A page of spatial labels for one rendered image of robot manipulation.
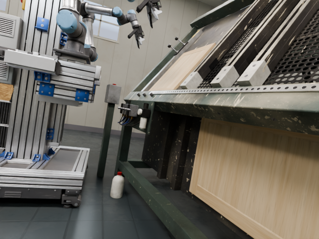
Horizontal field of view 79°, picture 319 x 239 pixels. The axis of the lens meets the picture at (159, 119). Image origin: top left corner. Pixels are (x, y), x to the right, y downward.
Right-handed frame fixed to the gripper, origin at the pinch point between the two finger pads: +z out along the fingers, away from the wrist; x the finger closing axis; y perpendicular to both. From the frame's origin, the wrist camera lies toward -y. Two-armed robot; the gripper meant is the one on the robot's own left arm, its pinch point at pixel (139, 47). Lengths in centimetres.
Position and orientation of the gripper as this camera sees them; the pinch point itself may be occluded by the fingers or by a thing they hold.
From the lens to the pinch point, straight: 209.9
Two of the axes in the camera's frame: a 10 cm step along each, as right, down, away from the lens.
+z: 3.0, 9.4, 1.7
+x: -2.7, -0.9, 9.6
